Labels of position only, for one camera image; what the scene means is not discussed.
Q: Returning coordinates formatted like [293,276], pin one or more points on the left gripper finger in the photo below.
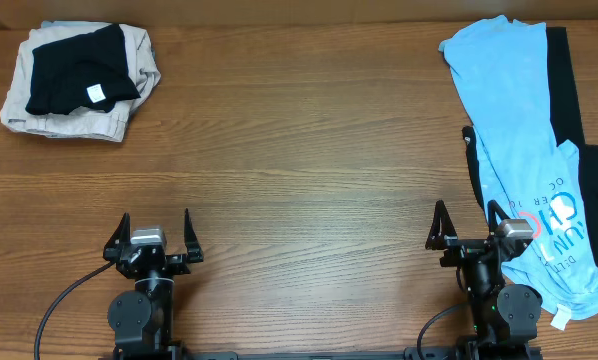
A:
[194,251]
[120,237]

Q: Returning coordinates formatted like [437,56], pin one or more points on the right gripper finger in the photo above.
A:
[442,234]
[495,214]

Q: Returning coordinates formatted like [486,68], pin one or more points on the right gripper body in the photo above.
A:
[463,251]

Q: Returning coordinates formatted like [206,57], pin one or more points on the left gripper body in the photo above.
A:
[152,257]

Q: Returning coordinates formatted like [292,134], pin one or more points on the light blue t-shirt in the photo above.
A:
[500,70]

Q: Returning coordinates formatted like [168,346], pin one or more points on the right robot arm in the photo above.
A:
[504,315]

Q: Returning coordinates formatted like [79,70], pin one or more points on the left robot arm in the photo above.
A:
[142,319]

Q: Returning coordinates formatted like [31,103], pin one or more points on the black garment on right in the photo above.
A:
[567,125]

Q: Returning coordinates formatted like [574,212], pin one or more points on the folded black garment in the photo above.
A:
[87,70]

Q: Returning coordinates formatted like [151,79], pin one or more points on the folded beige garment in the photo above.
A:
[81,122]

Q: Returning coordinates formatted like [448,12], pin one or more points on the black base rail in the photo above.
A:
[429,353]

